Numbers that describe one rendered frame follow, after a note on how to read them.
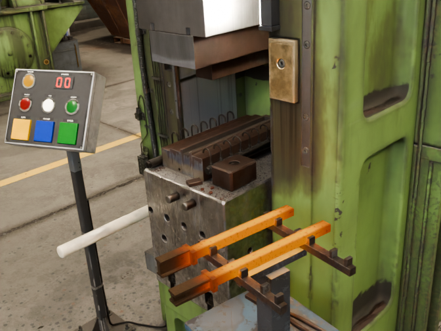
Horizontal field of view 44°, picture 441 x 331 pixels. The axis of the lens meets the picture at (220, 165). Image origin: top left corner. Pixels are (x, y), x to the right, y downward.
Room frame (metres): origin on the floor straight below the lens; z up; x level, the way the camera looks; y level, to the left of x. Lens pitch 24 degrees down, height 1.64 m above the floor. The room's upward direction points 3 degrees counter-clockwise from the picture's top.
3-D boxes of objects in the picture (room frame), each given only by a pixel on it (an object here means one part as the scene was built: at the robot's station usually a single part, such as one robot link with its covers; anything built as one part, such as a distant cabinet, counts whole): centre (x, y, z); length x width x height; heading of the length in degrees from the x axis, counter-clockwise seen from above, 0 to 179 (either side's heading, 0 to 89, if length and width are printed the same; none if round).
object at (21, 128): (1.87, 0.71, 1.01); 0.07 x 0.05 x 0.07; 69
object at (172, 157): (1.75, -0.03, 0.96); 0.42 x 0.20 x 0.09; 134
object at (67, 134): (1.80, 0.52, 1.01); 0.07 x 0.05 x 0.07; 69
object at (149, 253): (1.95, 0.29, 0.36); 0.09 x 0.07 x 0.12; 44
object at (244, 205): (1.72, -0.07, 0.69); 0.56 x 0.38 x 0.45; 134
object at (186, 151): (1.73, -0.04, 0.99); 0.42 x 0.05 x 0.01; 134
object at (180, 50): (1.75, -0.03, 1.32); 0.42 x 0.20 x 0.10; 134
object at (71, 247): (1.79, 0.43, 0.62); 0.44 x 0.05 x 0.05; 134
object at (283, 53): (1.47, -0.19, 1.27); 0.09 x 0.02 x 0.17; 44
